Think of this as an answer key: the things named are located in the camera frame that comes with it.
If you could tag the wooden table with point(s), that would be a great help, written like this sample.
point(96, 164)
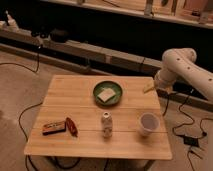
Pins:
point(72, 96)

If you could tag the black power adapter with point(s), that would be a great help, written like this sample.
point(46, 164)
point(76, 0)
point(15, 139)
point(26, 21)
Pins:
point(191, 141)

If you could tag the white spray bottle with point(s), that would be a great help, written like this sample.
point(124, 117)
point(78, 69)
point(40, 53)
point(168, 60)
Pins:
point(12, 22)

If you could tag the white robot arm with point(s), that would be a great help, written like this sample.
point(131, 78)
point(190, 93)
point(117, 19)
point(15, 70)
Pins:
point(180, 62)

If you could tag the green ceramic bowl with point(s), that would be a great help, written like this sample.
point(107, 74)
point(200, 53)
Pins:
point(108, 84)

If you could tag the black round device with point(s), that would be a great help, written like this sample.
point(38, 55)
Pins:
point(59, 35)

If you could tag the beige sponge in bowl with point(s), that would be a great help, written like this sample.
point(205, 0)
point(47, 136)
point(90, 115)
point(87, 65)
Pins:
point(106, 94)

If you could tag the red brown packet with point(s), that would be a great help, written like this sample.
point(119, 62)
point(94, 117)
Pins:
point(71, 126)

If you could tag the yellow hook end tool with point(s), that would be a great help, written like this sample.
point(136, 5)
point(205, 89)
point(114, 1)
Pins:
point(148, 88)

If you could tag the white plastic cup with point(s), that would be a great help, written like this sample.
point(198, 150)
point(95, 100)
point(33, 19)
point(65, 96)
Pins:
point(148, 123)

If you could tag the small white bottle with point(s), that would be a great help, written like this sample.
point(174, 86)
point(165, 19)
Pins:
point(107, 124)

